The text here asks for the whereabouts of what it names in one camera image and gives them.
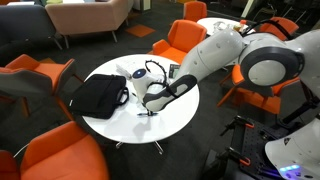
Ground dark blue pen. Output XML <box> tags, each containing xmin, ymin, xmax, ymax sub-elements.
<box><xmin>136</xmin><ymin>112</ymin><xmax>160</xmax><ymax>118</ymax></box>

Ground black laptop bag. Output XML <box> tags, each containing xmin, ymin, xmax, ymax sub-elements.
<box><xmin>67</xmin><ymin>73</ymin><xmax>130</xmax><ymax>120</ymax></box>

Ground orange upholstered chair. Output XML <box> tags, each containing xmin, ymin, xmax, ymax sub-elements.
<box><xmin>259</xmin><ymin>16</ymin><xmax>300</xmax><ymax>42</ymax></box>
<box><xmin>182</xmin><ymin>0</ymin><xmax>208</xmax><ymax>23</ymax></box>
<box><xmin>216</xmin><ymin>64</ymin><xmax>301</xmax><ymax>116</ymax></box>
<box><xmin>151</xmin><ymin>19</ymin><xmax>208</xmax><ymax>65</ymax></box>
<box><xmin>0</xmin><ymin>149</ymin><xmax>22</xmax><ymax>180</ymax></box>
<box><xmin>19</xmin><ymin>120</ymin><xmax>111</xmax><ymax>180</ymax></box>

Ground black orange bar clamp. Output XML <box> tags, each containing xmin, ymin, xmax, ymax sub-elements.
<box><xmin>218</xmin><ymin>146</ymin><xmax>252</xmax><ymax>168</ymax></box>
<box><xmin>219</xmin><ymin>114</ymin><xmax>256</xmax><ymax>138</ymax></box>

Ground white round cluttered table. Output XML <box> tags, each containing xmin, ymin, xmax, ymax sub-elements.
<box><xmin>196</xmin><ymin>17</ymin><xmax>257</xmax><ymax>37</ymax></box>

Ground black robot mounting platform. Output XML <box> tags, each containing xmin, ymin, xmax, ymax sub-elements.
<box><xmin>229</xmin><ymin>114</ymin><xmax>320</xmax><ymax>180</ymax></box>

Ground orange chair grey shell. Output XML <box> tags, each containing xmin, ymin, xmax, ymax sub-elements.
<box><xmin>0</xmin><ymin>54</ymin><xmax>77</xmax><ymax>119</ymax></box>

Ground pink beige sofa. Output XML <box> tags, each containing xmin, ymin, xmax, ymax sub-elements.
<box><xmin>44</xmin><ymin>0</ymin><xmax>135</xmax><ymax>50</ymax></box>

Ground dark navy sofa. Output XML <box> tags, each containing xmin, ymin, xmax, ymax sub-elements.
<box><xmin>0</xmin><ymin>3</ymin><xmax>64</xmax><ymax>51</ymax></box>

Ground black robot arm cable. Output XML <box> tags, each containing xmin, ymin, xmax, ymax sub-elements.
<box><xmin>144</xmin><ymin>19</ymin><xmax>295</xmax><ymax>98</ymax></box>

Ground white floor cable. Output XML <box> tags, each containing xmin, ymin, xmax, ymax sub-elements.
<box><xmin>13</xmin><ymin>143</ymin><xmax>30</xmax><ymax>158</ymax></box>

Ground black stand post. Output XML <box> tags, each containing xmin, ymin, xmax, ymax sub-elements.
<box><xmin>283</xmin><ymin>93</ymin><xmax>320</xmax><ymax>126</ymax></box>

